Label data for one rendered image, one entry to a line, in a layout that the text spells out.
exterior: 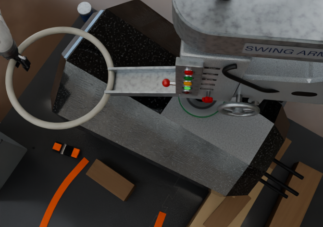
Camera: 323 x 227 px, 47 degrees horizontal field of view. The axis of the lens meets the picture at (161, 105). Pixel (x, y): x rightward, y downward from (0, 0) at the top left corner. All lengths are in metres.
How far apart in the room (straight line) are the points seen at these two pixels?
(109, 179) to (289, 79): 1.48
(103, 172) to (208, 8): 1.67
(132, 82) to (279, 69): 0.72
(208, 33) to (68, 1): 2.20
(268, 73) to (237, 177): 0.69
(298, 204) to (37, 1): 2.33
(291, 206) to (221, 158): 0.85
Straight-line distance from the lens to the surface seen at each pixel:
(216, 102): 1.73
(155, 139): 1.81
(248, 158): 1.73
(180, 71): 1.11
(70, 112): 2.01
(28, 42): 1.85
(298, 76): 1.24
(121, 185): 2.40
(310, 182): 2.52
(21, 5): 3.13
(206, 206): 2.27
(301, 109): 2.72
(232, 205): 2.27
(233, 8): 0.94
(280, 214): 2.46
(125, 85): 1.70
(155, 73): 1.66
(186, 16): 0.92
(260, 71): 1.22
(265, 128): 1.76
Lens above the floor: 2.51
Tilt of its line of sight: 75 degrees down
